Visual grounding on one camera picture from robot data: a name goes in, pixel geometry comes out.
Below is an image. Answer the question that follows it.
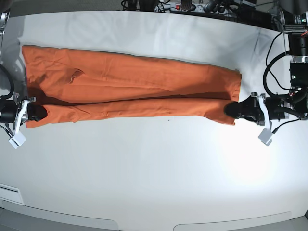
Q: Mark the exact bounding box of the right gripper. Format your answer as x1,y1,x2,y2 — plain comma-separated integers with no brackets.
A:
0,93,48,135

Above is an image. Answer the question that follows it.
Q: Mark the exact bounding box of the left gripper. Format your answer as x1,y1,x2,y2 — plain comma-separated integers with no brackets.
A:
224,92,291,132

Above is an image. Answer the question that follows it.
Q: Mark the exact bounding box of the orange T-shirt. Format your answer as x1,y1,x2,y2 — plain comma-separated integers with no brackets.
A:
22,45,242,128

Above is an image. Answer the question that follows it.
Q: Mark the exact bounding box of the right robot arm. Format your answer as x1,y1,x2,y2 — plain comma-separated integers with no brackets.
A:
0,8,47,137

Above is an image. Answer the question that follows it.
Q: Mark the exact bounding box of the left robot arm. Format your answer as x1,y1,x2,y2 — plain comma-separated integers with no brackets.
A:
224,0,308,134

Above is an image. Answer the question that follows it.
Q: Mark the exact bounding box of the white label sticker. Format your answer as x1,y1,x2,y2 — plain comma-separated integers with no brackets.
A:
0,184,24,205

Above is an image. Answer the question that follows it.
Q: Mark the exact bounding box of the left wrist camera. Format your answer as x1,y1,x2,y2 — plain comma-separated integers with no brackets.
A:
258,128,273,146

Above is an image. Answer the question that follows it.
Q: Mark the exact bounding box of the power strip with red switch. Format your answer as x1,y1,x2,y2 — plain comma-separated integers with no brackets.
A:
154,0,236,15

